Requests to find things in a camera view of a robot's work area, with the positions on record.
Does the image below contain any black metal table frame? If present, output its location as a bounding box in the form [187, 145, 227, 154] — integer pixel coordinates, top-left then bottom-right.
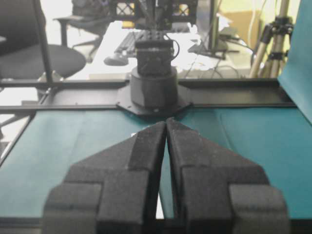
[0, 79, 295, 164]

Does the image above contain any black computer mouse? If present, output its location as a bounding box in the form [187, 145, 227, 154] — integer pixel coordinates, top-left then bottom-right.
[104, 55, 129, 66]

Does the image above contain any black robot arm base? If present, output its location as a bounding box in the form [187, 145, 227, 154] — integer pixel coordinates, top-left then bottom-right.
[117, 39, 192, 117]

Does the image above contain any black keyboard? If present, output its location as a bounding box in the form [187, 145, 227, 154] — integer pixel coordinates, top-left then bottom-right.
[114, 32, 139, 57]

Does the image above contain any black monitor stand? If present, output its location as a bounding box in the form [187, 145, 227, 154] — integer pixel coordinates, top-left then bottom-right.
[188, 0, 239, 60]

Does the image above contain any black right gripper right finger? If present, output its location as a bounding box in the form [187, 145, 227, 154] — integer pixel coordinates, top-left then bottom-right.
[166, 118, 291, 234]

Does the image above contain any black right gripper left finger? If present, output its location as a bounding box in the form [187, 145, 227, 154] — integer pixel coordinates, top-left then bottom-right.
[42, 121, 166, 234]

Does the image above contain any black office chair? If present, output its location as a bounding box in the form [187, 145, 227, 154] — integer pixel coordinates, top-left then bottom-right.
[0, 0, 86, 79]

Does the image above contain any beige camera tripod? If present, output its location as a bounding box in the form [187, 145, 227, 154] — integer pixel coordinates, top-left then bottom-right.
[249, 0, 294, 78]

